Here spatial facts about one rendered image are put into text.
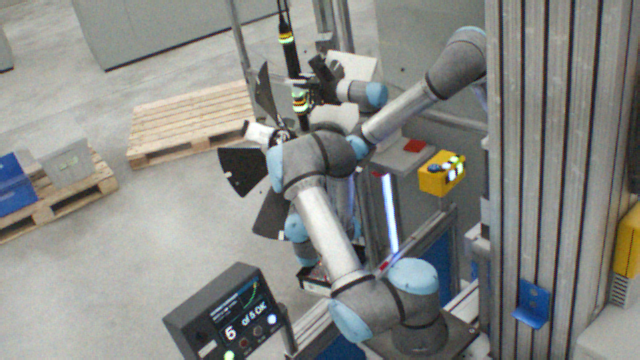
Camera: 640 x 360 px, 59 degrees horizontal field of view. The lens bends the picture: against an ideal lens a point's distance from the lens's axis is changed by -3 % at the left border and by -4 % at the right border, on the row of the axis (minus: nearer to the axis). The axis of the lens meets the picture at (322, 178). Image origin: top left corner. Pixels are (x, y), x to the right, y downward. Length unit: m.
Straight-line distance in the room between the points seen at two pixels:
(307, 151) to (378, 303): 0.42
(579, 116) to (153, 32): 6.70
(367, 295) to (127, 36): 6.34
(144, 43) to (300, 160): 6.12
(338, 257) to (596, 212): 0.59
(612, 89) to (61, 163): 4.16
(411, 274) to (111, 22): 6.31
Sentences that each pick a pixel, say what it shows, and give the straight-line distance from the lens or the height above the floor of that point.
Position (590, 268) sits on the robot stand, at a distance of 1.23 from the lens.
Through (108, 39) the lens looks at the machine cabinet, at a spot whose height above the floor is 0.38.
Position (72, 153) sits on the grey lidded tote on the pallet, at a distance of 4.69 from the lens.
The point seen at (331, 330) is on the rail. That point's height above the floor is 0.83.
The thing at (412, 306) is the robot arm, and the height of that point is 1.21.
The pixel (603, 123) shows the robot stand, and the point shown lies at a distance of 1.05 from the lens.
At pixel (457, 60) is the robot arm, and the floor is 1.61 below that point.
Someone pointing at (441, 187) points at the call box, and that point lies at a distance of 2.08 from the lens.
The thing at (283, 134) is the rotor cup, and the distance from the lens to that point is 2.11.
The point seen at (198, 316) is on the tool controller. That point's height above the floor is 1.25.
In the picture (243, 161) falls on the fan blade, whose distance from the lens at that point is 2.29.
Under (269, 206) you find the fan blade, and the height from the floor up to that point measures 1.03.
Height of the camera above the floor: 2.22
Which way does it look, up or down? 33 degrees down
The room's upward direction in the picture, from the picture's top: 12 degrees counter-clockwise
